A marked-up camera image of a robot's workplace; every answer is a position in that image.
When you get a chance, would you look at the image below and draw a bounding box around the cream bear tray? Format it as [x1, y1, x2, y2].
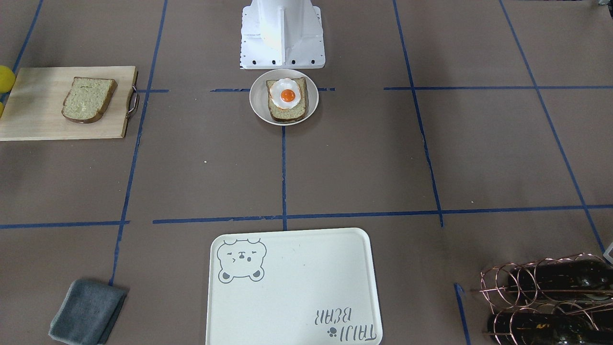
[205, 228, 384, 345]

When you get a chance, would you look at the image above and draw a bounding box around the white plate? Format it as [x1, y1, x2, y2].
[249, 69, 319, 126]

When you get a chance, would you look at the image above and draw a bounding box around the fried egg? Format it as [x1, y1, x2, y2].
[266, 78, 302, 111]

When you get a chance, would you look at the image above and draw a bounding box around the grey folded cloth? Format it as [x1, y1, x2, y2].
[48, 279, 127, 345]

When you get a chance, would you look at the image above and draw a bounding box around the green wine bottle front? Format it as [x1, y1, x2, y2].
[487, 311, 613, 345]

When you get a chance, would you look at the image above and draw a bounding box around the green wine bottle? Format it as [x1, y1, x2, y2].
[487, 311, 613, 345]
[507, 260, 613, 301]

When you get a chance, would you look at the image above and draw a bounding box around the wooden cutting board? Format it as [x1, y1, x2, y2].
[0, 66, 138, 141]

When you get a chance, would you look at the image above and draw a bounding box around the green wine bottle middle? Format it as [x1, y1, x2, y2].
[507, 260, 613, 301]

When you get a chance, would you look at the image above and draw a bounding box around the yellow lemon half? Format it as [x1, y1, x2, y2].
[0, 65, 16, 94]

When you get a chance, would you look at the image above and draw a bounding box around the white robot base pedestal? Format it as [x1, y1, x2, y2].
[239, 0, 326, 69]

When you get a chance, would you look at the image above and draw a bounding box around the copper wire bottle rack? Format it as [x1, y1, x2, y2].
[473, 253, 613, 345]

